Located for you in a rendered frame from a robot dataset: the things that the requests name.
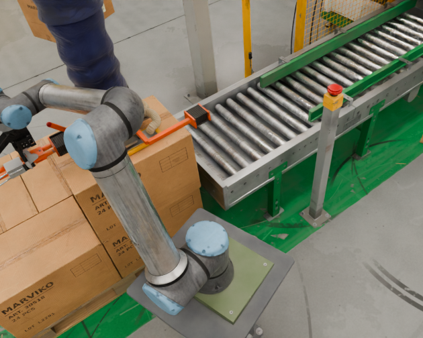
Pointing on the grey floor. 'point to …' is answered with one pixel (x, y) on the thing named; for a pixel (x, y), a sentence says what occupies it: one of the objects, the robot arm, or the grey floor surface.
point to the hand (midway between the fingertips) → (27, 161)
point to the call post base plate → (313, 219)
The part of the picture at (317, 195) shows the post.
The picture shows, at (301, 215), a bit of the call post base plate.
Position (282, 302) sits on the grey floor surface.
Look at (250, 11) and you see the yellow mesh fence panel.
